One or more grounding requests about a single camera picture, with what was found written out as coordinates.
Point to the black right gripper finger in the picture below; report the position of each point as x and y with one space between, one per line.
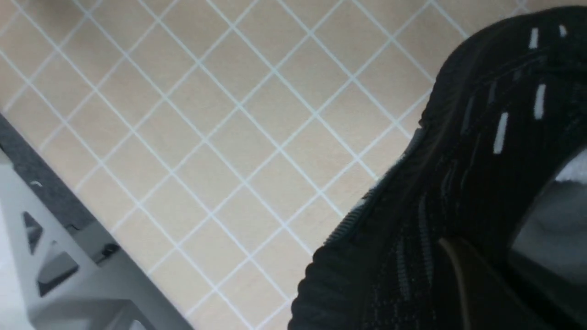
471 295

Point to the white gripper housing frame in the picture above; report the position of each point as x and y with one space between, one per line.
60 268

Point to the black knit sneaker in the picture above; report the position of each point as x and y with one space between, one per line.
498 160

